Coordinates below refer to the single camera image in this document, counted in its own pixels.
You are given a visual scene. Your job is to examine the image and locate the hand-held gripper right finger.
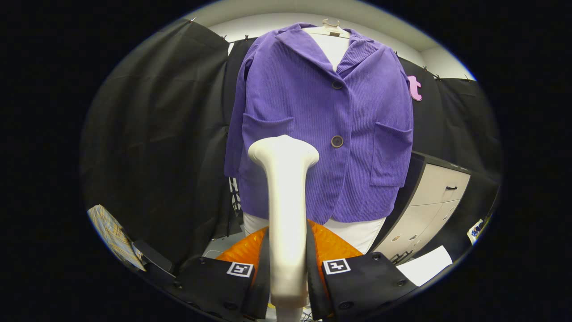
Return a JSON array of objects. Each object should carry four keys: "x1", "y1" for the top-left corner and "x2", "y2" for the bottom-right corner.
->
[{"x1": 306, "y1": 219, "x2": 419, "y2": 321}]

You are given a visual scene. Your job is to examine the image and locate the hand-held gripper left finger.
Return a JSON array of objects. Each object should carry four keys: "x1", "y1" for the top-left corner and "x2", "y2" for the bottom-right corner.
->
[{"x1": 172, "y1": 219, "x2": 272, "y2": 322}]

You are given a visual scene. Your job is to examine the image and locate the white garment steamer head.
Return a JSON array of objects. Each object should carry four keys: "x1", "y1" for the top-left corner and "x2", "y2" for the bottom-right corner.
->
[{"x1": 248, "y1": 135, "x2": 320, "y2": 310}]

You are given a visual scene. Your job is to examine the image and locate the purple corduroy jacket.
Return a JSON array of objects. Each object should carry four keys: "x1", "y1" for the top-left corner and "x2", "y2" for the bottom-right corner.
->
[{"x1": 224, "y1": 23, "x2": 414, "y2": 225}]

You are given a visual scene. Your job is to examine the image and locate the white padded ironing form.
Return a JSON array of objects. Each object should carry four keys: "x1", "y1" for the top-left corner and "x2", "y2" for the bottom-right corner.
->
[{"x1": 243, "y1": 34, "x2": 387, "y2": 255}]

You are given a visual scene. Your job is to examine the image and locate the white paper sheet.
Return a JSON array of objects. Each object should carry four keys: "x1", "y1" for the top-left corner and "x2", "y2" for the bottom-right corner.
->
[{"x1": 396, "y1": 245, "x2": 453, "y2": 287}]

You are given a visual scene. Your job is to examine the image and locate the beige cabinet with dark top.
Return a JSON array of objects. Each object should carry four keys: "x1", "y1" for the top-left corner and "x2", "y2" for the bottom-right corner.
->
[{"x1": 372, "y1": 151, "x2": 472, "y2": 265}]

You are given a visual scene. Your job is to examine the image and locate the plaid cloth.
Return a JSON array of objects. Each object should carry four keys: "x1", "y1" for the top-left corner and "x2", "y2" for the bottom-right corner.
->
[{"x1": 87, "y1": 205, "x2": 147, "y2": 272}]

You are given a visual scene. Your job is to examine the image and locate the white shelf with small items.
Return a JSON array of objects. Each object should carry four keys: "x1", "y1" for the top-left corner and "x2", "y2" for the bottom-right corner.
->
[{"x1": 467, "y1": 217, "x2": 492, "y2": 246}]

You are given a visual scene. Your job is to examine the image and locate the black backdrop cloth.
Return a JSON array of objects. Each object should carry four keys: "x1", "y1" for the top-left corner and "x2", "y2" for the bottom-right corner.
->
[{"x1": 80, "y1": 20, "x2": 503, "y2": 273}]

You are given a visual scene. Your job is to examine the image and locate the cream plastic hanger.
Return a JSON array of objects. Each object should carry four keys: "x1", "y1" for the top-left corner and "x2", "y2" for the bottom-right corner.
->
[{"x1": 304, "y1": 19, "x2": 351, "y2": 38}]

